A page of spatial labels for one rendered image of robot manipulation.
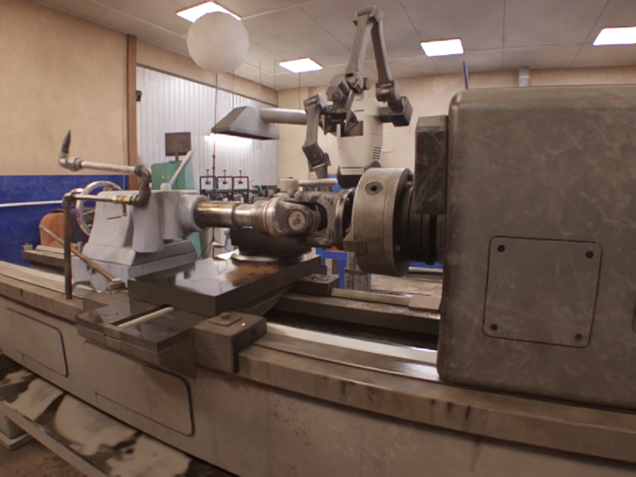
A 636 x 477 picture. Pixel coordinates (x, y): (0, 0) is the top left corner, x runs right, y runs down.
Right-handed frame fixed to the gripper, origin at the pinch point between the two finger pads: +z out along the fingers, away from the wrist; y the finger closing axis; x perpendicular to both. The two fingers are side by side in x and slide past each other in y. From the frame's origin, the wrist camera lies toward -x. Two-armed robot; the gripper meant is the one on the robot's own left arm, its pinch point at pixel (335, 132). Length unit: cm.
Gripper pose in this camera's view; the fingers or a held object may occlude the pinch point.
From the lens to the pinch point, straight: 149.9
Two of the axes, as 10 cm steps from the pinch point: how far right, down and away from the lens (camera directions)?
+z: -2.9, 9.2, -2.8
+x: 5.0, 3.9, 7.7
